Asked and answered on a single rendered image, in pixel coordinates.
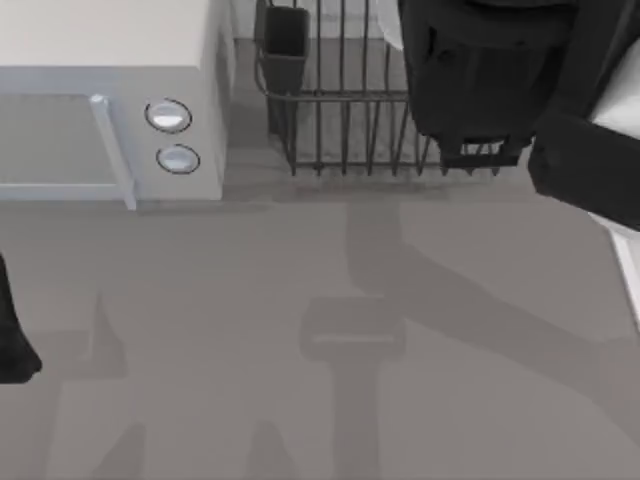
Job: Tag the microwave glass door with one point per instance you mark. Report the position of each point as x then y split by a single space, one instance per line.
45 140

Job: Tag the small silver microwave knob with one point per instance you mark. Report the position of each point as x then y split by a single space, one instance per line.
178 159

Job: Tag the large silver microwave knob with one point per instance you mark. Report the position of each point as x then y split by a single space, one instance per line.
168 116

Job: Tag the dark cutlery holder cup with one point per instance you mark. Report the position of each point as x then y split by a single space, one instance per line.
284 50

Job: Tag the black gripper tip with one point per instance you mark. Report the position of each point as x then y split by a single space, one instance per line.
12 340

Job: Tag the pale microwave oven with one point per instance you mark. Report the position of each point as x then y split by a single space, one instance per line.
100 35

